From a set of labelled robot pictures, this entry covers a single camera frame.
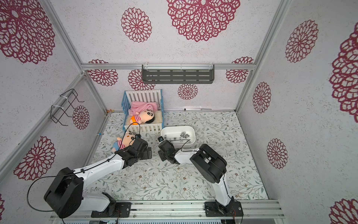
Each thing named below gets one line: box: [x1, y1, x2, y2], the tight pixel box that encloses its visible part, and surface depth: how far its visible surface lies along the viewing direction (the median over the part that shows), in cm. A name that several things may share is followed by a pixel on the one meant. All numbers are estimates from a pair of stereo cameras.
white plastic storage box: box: [160, 126, 196, 149], surface depth 105 cm
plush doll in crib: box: [129, 109, 155, 126], surface depth 102 cm
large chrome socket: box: [179, 131, 190, 139], surface depth 106 cm
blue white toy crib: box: [121, 89, 165, 134], surface depth 110 cm
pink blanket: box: [128, 100, 159, 117], surface depth 111 cm
